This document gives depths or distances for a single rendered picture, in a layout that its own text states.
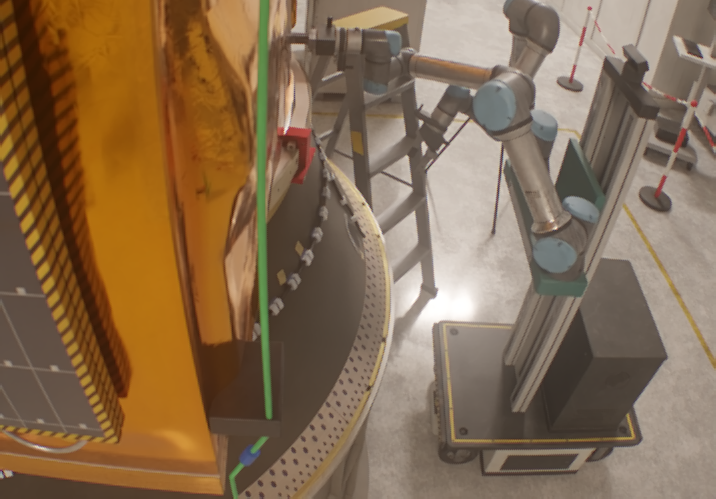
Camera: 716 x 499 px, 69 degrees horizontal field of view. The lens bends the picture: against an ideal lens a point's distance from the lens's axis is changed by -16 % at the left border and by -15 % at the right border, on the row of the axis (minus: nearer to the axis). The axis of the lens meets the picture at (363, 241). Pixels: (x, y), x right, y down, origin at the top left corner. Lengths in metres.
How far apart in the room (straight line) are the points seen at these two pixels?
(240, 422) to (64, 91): 0.34
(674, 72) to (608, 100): 4.84
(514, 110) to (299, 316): 0.70
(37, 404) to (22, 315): 0.11
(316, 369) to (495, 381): 1.45
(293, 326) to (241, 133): 0.90
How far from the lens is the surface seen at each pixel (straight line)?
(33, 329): 0.43
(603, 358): 2.24
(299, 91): 1.49
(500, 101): 1.47
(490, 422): 2.55
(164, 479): 0.69
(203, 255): 0.44
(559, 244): 1.57
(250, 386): 0.57
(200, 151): 0.39
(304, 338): 1.31
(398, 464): 2.73
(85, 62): 0.34
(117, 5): 0.32
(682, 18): 6.56
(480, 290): 3.52
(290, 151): 1.25
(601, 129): 2.03
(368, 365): 1.51
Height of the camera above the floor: 2.38
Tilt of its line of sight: 40 degrees down
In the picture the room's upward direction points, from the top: 7 degrees clockwise
